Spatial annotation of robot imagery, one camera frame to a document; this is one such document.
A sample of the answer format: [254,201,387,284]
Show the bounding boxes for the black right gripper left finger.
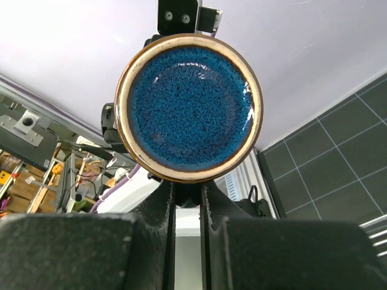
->
[1,181,174,289]

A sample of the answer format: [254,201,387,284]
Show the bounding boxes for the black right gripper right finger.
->
[201,182,386,289]

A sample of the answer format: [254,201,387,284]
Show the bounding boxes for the small speckled blue cup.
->
[114,34,263,183]

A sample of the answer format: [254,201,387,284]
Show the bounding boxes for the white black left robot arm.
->
[92,103,161,214]

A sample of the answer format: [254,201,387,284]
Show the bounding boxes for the black grid mat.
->
[258,76,386,224]

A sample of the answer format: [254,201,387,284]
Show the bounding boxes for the aluminium frame post left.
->
[1,74,107,146]

